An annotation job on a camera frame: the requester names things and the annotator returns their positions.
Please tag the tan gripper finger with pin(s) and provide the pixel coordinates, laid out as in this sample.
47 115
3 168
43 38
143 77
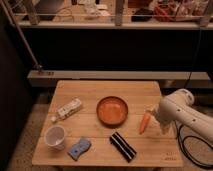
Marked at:
165 128

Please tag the orange pepper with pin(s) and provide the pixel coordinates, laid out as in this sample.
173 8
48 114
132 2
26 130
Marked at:
144 122

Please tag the orange round plate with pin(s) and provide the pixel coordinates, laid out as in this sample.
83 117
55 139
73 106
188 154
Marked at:
112 110

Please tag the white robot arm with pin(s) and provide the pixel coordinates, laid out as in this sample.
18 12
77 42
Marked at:
178 106

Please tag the black white striped block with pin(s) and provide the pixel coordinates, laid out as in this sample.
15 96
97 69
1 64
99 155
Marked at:
122 146

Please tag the blue sponge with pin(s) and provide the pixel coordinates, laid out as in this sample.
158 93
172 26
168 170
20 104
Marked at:
76 150

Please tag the white cup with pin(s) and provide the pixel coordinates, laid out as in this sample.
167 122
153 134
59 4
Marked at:
54 137

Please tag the diagonal metal pole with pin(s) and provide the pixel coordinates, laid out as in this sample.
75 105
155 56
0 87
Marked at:
37 65

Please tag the background workbench shelf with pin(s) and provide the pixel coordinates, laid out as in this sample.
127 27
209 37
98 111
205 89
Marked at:
114 14

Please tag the grey metal rail beam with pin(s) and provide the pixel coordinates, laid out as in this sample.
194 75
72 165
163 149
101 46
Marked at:
49 78

